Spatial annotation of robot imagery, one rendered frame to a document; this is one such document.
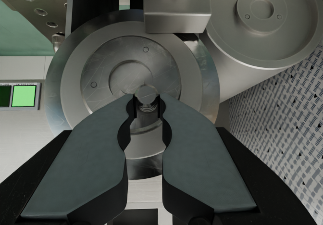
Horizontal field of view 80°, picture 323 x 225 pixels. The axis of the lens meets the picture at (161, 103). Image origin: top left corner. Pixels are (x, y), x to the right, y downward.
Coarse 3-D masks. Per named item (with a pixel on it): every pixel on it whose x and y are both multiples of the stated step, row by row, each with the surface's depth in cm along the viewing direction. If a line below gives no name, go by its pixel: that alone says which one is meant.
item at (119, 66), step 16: (112, 48) 15; (128, 48) 15; (144, 48) 15; (160, 48) 15; (96, 64) 14; (112, 64) 14; (128, 64) 15; (144, 64) 15; (160, 64) 15; (176, 64) 15; (80, 80) 14; (96, 80) 14; (112, 80) 15; (128, 80) 14; (144, 80) 14; (160, 80) 14; (176, 80) 14; (96, 96) 14; (112, 96) 14; (176, 96) 14; (144, 112) 14; (144, 128) 14
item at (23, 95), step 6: (18, 90) 48; (24, 90) 48; (30, 90) 48; (18, 96) 48; (24, 96) 48; (30, 96) 48; (12, 102) 47; (18, 102) 47; (24, 102) 47; (30, 102) 47
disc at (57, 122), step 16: (112, 16) 17; (128, 16) 17; (80, 32) 17; (64, 48) 17; (192, 48) 17; (64, 64) 16; (208, 64) 17; (48, 80) 16; (208, 80) 17; (48, 96) 16; (208, 96) 16; (48, 112) 16; (208, 112) 16; (64, 128) 16; (128, 160) 15; (144, 160) 15; (160, 160) 15; (128, 176) 15; (144, 176) 15
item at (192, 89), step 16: (96, 32) 16; (112, 32) 16; (128, 32) 16; (144, 32) 16; (80, 48) 16; (96, 48) 16; (176, 48) 16; (80, 64) 16; (192, 64) 16; (64, 80) 15; (192, 80) 16; (64, 96) 15; (80, 96) 15; (192, 96) 16; (64, 112) 15; (80, 112) 15; (160, 128) 15; (128, 144) 15; (144, 144) 15; (160, 144) 15
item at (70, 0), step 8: (72, 0) 18; (80, 0) 20; (88, 0) 23; (96, 0) 26; (104, 0) 31; (112, 0) 37; (72, 8) 18; (80, 8) 20; (88, 8) 23; (96, 8) 26; (104, 8) 31; (112, 8) 37; (72, 16) 18; (80, 16) 20; (88, 16) 23; (96, 16) 26; (72, 24) 18; (80, 24) 20
